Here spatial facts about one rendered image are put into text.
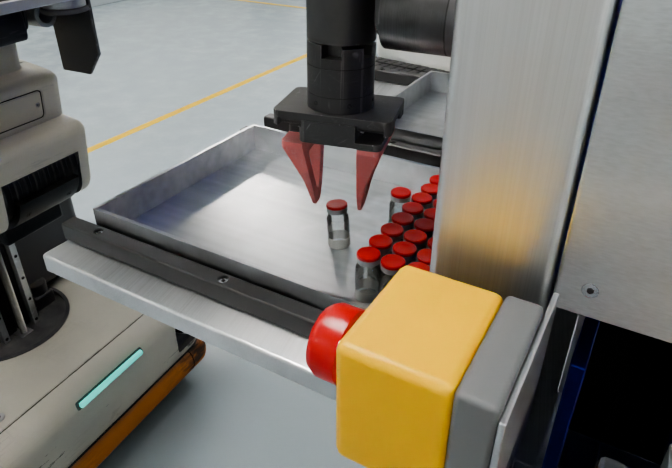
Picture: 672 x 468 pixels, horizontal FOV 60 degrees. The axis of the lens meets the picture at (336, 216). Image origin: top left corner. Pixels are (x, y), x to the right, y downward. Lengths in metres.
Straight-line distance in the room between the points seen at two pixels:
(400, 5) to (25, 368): 1.20
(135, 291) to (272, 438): 1.04
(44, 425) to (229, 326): 0.89
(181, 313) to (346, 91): 0.23
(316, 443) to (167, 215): 0.98
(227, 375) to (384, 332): 1.46
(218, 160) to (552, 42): 0.54
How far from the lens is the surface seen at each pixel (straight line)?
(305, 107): 0.51
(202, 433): 1.59
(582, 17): 0.26
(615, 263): 0.30
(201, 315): 0.51
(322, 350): 0.29
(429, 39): 0.45
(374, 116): 0.49
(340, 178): 0.71
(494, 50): 0.27
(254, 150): 0.79
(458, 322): 0.27
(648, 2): 0.26
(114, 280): 0.58
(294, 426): 1.57
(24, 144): 1.15
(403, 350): 0.25
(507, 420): 0.24
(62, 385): 1.39
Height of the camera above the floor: 1.20
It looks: 30 degrees down
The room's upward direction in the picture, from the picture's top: straight up
